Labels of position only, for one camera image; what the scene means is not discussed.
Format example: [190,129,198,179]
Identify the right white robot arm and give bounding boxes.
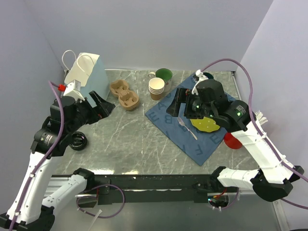
[166,79,304,202]

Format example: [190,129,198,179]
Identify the white paper-wrapped straws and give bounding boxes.
[255,111,268,125]

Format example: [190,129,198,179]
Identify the white mug green interior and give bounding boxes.
[148,68,173,92]

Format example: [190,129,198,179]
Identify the light blue paper bag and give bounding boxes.
[64,52,110,107]

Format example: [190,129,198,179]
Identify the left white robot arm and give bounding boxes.
[0,91,115,231]

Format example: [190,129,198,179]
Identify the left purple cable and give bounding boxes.
[8,80,65,229]

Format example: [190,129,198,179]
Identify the blue alphabet cloth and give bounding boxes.
[145,89,227,166]

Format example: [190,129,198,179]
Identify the black lid stack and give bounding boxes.
[69,131,88,151]

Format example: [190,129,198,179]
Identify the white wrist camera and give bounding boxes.
[58,80,85,102]
[192,70,209,95]

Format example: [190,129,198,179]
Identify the dark green mug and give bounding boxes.
[203,72,214,79]

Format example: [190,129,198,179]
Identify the purple cable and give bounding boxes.
[201,58,308,210]
[8,80,65,229]

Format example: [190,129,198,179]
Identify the yellow dotted plate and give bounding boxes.
[190,117,220,133]

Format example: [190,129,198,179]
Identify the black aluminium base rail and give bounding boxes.
[48,173,241,205]

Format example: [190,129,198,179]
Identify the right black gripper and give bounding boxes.
[166,87,216,119]

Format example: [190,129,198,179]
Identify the brown pulp cup carrier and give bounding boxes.
[109,79,140,111]

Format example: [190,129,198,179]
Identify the silver fork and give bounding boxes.
[177,117,198,140]

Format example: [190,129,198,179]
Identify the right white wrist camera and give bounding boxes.
[192,70,209,95]

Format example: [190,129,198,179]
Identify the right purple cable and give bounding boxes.
[201,58,308,210]

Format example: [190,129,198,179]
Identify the red cup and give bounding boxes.
[224,132,243,150]

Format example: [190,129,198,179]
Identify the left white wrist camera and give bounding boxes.
[58,80,85,102]

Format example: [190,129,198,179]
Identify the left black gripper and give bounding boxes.
[67,90,115,133]

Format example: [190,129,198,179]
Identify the stack of brown paper cups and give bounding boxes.
[149,77,165,101]

